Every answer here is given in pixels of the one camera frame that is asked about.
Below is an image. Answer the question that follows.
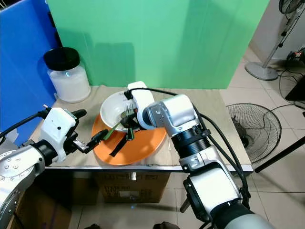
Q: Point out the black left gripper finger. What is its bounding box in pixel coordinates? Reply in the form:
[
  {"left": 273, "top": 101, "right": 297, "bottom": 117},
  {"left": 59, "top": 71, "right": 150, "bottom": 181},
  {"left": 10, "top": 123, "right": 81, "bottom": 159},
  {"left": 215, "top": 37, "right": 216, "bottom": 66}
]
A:
[
  {"left": 109, "top": 136, "right": 130, "bottom": 157},
  {"left": 88, "top": 129, "right": 111, "bottom": 146}
]

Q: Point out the brown cardboard box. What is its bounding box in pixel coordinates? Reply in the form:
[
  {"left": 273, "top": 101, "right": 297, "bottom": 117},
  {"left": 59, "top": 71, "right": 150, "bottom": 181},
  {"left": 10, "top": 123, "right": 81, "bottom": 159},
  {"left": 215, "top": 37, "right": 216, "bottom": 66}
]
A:
[{"left": 94, "top": 171, "right": 165, "bottom": 205}]

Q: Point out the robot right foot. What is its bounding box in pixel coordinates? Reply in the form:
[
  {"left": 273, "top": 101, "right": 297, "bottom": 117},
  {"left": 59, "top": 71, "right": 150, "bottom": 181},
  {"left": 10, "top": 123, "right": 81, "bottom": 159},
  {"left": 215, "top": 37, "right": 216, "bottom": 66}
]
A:
[{"left": 152, "top": 221, "right": 180, "bottom": 229}]

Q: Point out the black slanted bar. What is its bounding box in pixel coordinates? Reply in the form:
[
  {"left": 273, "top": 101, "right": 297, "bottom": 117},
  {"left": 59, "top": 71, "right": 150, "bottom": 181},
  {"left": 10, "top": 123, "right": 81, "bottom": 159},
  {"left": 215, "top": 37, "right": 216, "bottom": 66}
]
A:
[{"left": 253, "top": 148, "right": 305, "bottom": 174}]

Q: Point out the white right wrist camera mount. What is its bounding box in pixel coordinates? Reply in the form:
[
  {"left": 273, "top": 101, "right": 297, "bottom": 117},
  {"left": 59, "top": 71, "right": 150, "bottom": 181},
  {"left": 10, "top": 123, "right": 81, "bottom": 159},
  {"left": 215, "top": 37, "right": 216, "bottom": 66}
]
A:
[{"left": 127, "top": 81, "right": 156, "bottom": 131}]

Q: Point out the blue screen board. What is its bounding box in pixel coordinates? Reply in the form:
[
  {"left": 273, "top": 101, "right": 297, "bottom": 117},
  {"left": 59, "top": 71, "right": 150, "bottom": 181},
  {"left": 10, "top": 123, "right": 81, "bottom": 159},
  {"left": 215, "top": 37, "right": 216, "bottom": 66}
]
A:
[{"left": 0, "top": 0, "right": 58, "bottom": 146}]

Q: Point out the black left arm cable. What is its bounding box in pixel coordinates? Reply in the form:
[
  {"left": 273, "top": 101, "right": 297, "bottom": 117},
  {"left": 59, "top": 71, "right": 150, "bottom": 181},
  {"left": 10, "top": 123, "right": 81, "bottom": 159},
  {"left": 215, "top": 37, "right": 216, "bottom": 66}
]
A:
[{"left": 0, "top": 109, "right": 51, "bottom": 139}]

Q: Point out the orange plate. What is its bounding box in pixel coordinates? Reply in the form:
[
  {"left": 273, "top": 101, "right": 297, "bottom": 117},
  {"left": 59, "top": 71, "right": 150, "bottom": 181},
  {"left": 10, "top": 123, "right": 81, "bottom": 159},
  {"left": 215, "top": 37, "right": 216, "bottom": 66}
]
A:
[{"left": 91, "top": 114, "right": 166, "bottom": 166}]

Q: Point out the grey standing fan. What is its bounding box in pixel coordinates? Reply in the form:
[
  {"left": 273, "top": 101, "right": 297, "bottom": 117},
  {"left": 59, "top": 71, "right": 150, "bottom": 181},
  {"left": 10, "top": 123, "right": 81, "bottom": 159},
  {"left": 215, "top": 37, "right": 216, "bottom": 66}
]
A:
[{"left": 245, "top": 0, "right": 305, "bottom": 81}]

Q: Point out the black tripod leg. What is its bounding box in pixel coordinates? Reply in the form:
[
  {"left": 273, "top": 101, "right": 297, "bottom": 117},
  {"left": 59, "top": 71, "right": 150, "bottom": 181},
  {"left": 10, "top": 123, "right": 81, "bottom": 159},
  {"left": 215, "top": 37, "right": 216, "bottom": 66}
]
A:
[{"left": 180, "top": 197, "right": 189, "bottom": 213}]

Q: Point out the black lidded clear jar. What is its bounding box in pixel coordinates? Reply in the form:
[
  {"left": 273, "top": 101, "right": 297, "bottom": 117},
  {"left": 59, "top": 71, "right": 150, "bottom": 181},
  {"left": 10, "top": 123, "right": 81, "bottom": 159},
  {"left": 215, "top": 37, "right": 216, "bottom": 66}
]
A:
[{"left": 42, "top": 46, "right": 92, "bottom": 104}]

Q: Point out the white bowl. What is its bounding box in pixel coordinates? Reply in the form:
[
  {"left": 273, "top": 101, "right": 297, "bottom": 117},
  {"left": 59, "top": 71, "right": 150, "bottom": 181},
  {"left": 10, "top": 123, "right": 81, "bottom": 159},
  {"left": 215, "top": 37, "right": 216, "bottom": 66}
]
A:
[{"left": 100, "top": 90, "right": 142, "bottom": 134}]

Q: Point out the black floor case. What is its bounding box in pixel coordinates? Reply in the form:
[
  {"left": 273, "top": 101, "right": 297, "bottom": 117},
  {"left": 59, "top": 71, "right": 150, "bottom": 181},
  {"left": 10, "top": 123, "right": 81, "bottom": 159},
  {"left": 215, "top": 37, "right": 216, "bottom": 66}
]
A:
[{"left": 285, "top": 76, "right": 305, "bottom": 102}]

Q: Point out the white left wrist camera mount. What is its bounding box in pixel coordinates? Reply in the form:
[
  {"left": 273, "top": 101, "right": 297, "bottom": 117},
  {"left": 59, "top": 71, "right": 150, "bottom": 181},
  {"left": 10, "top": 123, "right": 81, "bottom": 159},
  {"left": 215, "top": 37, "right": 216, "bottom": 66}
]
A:
[{"left": 41, "top": 107, "right": 87, "bottom": 163}]

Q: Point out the green screen board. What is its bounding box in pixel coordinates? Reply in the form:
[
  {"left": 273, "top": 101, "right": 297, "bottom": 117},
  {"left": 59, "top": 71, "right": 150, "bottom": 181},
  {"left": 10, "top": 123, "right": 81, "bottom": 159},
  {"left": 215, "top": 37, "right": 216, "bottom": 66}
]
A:
[{"left": 46, "top": 0, "right": 270, "bottom": 90}]

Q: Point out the black fan grille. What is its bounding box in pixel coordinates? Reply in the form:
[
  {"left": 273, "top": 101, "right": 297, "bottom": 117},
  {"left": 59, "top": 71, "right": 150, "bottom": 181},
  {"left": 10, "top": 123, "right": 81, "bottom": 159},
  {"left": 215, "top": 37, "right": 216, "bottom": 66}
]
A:
[{"left": 227, "top": 103, "right": 282, "bottom": 166}]

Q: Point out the green handled metal fork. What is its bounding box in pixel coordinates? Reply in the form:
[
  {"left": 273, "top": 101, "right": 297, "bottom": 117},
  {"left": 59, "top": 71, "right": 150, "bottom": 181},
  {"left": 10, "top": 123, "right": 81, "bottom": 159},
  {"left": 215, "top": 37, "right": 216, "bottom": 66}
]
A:
[{"left": 103, "top": 108, "right": 135, "bottom": 141}]

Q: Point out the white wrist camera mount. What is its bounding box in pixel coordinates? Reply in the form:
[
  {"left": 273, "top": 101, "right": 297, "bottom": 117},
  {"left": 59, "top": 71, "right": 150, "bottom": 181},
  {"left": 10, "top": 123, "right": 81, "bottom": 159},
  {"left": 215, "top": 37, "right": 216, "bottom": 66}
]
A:
[
  {"left": 41, "top": 107, "right": 87, "bottom": 163},
  {"left": 127, "top": 81, "right": 156, "bottom": 131}
]

